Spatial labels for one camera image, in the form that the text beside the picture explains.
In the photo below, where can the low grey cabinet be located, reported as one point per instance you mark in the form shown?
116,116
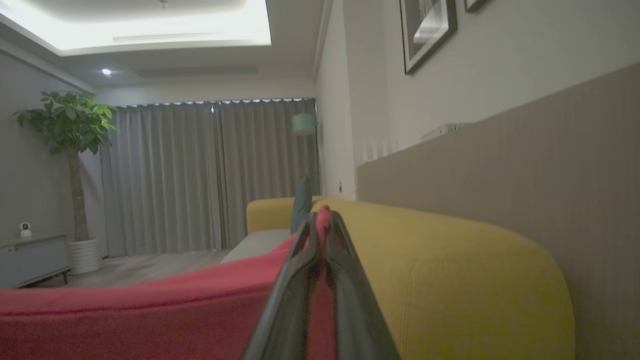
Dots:
30,260

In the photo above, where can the yellow sofa body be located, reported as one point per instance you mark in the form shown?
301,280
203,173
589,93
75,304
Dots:
450,290

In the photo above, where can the floor lamp pale green shade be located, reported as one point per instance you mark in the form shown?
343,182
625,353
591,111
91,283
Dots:
303,125

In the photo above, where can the grey curtain panel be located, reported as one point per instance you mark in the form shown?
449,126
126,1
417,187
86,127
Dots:
160,180
265,165

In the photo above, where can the long ceiling air vent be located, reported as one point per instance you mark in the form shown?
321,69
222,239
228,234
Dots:
165,37

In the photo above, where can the teal throw pillow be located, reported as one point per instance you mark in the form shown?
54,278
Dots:
301,205

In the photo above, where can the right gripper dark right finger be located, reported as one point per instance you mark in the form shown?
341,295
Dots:
355,310

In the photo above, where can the green potted tree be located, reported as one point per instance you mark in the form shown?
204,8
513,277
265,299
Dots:
65,120

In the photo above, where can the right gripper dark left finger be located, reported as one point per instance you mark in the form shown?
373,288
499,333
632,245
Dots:
290,300

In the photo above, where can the red shirt thin white stripes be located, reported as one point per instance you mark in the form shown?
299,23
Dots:
125,320

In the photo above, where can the large dark framed picture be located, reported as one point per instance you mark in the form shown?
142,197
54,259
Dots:
425,30

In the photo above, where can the small white security camera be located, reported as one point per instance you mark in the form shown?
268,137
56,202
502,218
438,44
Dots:
25,229

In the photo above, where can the grey sofa seat cushion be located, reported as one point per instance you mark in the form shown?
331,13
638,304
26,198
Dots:
255,245

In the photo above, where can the small dark framed picture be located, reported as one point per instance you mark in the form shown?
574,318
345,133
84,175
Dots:
472,4

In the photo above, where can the white ribbed plant pot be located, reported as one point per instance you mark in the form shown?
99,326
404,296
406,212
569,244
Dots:
85,255

